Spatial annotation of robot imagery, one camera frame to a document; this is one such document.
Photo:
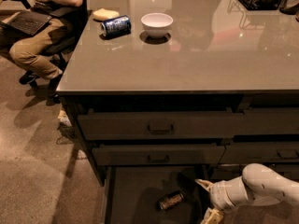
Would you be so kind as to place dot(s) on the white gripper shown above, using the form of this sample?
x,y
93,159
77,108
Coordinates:
x,y
219,194

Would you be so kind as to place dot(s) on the white ceramic bowl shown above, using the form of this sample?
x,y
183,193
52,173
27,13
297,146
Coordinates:
x,y
156,25

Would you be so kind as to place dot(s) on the blue soda can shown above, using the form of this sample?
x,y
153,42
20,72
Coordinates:
x,y
116,26

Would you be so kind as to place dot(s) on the black office chair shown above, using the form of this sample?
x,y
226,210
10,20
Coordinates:
x,y
65,44

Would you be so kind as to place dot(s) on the top left drawer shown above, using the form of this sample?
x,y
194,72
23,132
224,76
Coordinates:
x,y
159,125

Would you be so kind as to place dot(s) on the middle left drawer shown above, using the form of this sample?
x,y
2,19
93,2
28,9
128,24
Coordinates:
x,y
158,154

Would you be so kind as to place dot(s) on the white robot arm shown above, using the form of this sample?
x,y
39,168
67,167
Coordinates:
x,y
257,186

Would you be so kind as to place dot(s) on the dark round container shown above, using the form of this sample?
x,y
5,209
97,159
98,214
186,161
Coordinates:
x,y
289,7

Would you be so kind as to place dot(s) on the black laptop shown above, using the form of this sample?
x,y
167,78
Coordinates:
x,y
27,22

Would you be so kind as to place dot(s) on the middle right drawer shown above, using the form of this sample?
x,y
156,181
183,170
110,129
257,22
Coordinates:
x,y
261,152

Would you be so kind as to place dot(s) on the open bottom drawer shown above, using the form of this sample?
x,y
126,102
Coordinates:
x,y
132,194

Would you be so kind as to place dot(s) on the orange soda can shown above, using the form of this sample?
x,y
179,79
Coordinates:
x,y
170,200

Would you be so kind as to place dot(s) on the seated person khaki trousers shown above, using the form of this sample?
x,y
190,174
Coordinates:
x,y
26,51

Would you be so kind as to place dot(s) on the yellow sponge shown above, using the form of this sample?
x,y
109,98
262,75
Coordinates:
x,y
105,14

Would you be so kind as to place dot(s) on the top right drawer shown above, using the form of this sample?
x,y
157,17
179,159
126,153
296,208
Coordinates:
x,y
261,121

